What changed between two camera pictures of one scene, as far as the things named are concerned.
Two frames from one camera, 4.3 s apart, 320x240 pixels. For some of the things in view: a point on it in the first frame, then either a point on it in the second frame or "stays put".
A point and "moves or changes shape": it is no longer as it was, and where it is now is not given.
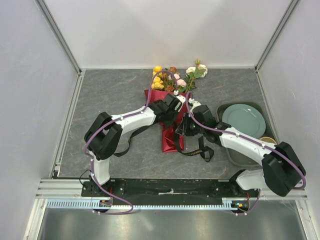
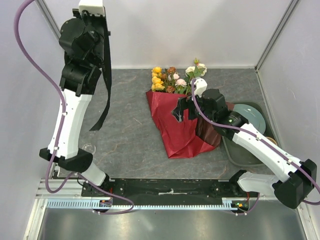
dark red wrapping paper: x=169 y=140 moves or changes shape
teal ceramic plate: x=247 y=117 stays put
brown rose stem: x=170 y=76 stays put
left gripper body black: x=171 y=117 to x=95 y=25
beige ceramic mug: x=268 y=139 stays put
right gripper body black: x=193 y=128 to x=201 y=104
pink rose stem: x=181 y=83 stays put
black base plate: x=170 y=189 stays put
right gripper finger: x=182 y=128 to x=187 y=102
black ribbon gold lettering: x=207 y=151 to x=107 y=68
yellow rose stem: x=157 y=83 stays put
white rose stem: x=200 y=70 stays put
